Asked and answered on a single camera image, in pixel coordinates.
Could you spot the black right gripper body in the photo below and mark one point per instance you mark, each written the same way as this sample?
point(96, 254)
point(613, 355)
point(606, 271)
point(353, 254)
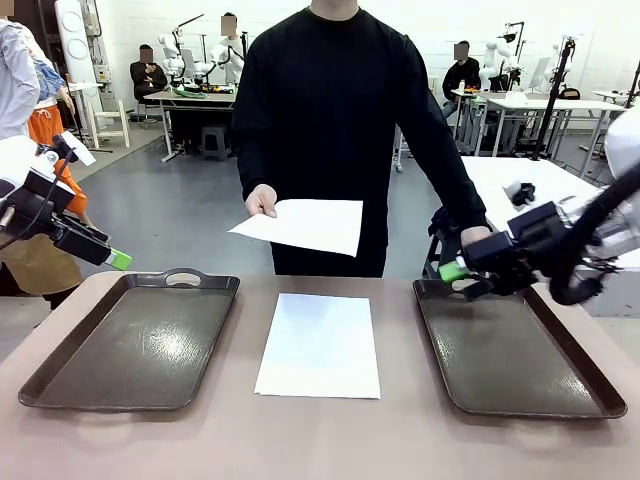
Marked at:
point(540, 235)

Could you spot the large white table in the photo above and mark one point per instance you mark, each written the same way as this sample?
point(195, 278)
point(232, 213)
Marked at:
point(500, 170)

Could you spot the white lab robot arm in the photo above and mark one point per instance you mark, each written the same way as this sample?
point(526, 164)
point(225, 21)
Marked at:
point(492, 50)
point(202, 66)
point(174, 64)

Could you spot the black jacket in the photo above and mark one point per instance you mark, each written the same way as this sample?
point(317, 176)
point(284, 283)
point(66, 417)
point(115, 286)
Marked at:
point(442, 220)

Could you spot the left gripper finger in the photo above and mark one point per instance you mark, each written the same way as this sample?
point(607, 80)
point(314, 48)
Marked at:
point(80, 245)
point(85, 232)

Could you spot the brown apron cloth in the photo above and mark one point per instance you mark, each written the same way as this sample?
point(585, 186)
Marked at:
point(45, 270)

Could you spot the person in black sweater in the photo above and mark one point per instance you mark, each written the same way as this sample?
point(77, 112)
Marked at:
point(325, 100)

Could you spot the person's left hand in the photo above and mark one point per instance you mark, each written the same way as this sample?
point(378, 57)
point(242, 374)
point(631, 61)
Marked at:
point(475, 234)

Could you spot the black stool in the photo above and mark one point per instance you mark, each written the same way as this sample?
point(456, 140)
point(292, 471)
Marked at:
point(440, 257)

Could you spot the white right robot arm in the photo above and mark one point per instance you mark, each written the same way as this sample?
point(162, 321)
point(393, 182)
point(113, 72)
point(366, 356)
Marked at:
point(622, 145)

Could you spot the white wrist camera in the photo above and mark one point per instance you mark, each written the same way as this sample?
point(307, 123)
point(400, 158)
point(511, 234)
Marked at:
point(82, 150)
point(522, 194)

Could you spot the black tan bag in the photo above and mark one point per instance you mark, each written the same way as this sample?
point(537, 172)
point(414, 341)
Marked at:
point(570, 94)

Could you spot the figure in grey shirt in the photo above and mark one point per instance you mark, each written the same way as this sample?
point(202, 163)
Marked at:
point(15, 75)

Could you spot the white computer monitor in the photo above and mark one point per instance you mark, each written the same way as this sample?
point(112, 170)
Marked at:
point(540, 75)

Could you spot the brown top lab table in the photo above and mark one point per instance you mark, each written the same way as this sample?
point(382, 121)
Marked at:
point(200, 97)

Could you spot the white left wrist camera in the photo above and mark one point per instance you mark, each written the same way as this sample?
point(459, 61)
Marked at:
point(82, 150)

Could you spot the white A4 paper sheet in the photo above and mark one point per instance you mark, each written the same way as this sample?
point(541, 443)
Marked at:
point(310, 225)

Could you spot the black overhead camera arm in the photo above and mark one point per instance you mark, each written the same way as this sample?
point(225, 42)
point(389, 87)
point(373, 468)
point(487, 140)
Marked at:
point(510, 36)

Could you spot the black tripod pole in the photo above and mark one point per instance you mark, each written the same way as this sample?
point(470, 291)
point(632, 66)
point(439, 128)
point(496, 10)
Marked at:
point(552, 115)

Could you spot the dark brown plastic tray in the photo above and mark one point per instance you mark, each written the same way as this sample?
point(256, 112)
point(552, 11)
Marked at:
point(125, 350)
point(510, 360)

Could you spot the figure in orange shorts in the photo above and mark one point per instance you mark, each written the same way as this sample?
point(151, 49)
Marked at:
point(45, 125)

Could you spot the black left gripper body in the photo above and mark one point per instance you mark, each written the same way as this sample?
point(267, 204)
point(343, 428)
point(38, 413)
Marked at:
point(35, 207)

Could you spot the person's right forearm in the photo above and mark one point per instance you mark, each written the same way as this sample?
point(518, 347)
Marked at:
point(257, 165)

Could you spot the white lab desk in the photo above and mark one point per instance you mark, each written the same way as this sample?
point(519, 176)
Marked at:
point(575, 104)

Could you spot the man in black jacket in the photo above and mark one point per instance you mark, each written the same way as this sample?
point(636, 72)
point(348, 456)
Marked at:
point(147, 75)

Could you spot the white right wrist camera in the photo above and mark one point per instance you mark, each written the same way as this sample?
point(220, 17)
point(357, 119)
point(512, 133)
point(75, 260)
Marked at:
point(522, 194)

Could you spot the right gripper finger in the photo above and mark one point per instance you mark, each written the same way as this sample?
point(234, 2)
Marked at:
point(490, 252)
point(505, 284)

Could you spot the person in black hoodie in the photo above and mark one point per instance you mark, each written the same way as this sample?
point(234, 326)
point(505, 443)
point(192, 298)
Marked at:
point(460, 75)

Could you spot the person in white shirt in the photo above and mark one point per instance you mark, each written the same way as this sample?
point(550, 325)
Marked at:
point(229, 25)

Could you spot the grey plastic stool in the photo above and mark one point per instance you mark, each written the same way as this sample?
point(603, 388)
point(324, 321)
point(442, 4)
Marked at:
point(217, 140)

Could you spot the white standing air conditioner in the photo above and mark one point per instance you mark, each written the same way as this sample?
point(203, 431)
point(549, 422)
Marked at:
point(75, 50)

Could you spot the person's right hand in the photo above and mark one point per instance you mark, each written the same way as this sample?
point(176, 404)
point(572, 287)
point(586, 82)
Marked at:
point(261, 200)

